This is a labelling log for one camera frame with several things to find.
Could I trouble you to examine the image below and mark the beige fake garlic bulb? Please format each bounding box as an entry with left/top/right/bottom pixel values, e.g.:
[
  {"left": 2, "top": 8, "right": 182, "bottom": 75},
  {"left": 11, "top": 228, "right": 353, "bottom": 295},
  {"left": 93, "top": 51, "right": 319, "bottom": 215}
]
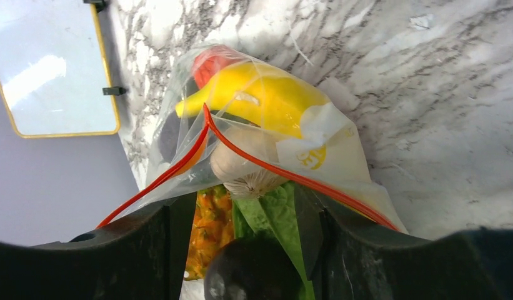
[{"left": 210, "top": 126, "right": 288, "bottom": 198}]

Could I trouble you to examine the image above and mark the dark fake eggplant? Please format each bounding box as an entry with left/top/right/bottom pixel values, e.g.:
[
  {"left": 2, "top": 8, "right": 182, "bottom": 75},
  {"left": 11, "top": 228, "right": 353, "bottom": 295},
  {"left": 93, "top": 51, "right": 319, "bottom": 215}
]
[{"left": 204, "top": 237, "right": 302, "bottom": 300}]

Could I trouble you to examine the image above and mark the white board wooden frame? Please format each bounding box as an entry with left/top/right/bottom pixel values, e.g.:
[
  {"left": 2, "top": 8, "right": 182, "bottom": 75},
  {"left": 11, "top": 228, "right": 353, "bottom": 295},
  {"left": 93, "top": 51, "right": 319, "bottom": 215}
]
[{"left": 0, "top": 1, "right": 124, "bottom": 138}]

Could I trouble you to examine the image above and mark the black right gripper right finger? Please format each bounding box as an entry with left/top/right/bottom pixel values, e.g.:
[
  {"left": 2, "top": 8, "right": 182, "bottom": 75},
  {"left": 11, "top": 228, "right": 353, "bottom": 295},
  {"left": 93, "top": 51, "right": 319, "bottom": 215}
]
[{"left": 294, "top": 184, "right": 513, "bottom": 299}]

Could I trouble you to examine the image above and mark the green fake leafy vegetable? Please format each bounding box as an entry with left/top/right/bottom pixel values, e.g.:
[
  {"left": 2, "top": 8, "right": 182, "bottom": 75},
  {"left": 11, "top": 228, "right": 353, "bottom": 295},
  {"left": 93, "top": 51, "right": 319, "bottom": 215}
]
[{"left": 232, "top": 182, "right": 315, "bottom": 299}]

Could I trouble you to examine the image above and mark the yellow fake banana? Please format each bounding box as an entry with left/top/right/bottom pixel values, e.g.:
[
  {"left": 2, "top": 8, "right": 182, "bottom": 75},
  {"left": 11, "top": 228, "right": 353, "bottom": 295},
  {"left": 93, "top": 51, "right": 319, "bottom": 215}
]
[{"left": 175, "top": 62, "right": 330, "bottom": 138}]

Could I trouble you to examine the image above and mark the clear zip top bag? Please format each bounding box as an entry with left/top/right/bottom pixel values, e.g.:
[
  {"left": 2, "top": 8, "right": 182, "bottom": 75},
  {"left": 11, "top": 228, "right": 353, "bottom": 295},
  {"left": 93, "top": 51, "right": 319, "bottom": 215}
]
[{"left": 96, "top": 43, "right": 408, "bottom": 300}]

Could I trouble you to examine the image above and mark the orange fake pineapple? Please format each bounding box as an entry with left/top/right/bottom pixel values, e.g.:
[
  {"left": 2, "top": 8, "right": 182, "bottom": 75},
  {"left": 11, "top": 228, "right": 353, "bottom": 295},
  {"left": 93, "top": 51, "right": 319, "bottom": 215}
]
[{"left": 184, "top": 184, "right": 234, "bottom": 281}]

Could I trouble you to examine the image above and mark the red fake pepper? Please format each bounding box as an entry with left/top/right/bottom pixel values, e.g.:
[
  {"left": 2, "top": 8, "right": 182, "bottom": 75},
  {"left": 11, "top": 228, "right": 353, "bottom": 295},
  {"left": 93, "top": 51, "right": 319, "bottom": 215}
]
[{"left": 192, "top": 45, "right": 244, "bottom": 89}]

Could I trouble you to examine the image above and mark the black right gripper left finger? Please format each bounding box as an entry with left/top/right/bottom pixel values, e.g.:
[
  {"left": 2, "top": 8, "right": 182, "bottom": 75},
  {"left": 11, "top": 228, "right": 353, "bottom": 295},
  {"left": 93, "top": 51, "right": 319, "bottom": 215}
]
[{"left": 0, "top": 193, "right": 196, "bottom": 299}]

